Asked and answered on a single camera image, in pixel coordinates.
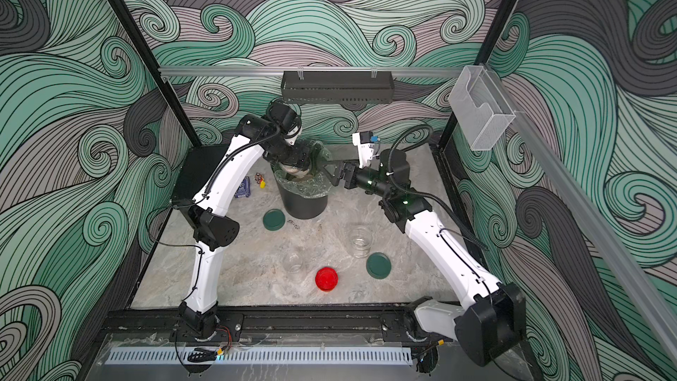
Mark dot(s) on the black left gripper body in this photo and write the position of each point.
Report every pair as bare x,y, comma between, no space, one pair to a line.
291,155

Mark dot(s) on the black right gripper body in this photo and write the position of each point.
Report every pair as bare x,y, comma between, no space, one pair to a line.
370,181

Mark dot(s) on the green-lidded oatmeal jar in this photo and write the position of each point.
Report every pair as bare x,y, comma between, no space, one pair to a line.
360,241
304,166

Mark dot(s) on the green jar lid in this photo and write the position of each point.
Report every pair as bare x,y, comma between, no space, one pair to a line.
274,220
378,266

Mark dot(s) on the clear oatmeal jar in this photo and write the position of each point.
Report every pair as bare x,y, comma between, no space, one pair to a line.
293,263

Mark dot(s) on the red jar lid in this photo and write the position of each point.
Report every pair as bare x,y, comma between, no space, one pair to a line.
326,279

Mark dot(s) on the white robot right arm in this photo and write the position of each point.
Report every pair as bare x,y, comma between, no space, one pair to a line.
492,316

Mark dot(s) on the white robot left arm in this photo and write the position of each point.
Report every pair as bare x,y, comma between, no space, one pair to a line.
272,137

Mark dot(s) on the clear plastic bin liner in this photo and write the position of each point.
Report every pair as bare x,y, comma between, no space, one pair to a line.
314,184

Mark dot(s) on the red yellow toy car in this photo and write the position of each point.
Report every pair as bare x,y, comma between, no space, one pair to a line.
261,182

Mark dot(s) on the black trash bin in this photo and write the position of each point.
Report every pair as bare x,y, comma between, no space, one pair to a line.
302,208

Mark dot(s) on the blue card box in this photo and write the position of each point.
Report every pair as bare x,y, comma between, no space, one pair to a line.
243,191

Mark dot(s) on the black hard case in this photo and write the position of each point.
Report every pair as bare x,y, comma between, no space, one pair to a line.
198,167

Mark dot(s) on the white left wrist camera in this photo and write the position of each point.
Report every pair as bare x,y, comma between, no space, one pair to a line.
287,119

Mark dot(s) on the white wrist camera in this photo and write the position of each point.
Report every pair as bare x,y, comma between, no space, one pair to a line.
368,145
287,119

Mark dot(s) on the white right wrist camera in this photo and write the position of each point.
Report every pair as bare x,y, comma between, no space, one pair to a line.
368,145

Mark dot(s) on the black wall-mounted tray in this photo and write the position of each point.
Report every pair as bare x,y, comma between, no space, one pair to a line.
346,88

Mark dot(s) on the clear acrylic wall holder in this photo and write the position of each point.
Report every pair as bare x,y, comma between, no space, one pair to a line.
480,102

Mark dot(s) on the white slotted cable duct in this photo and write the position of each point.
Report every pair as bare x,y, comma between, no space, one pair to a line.
261,355

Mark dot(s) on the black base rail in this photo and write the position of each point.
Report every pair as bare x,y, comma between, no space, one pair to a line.
388,322

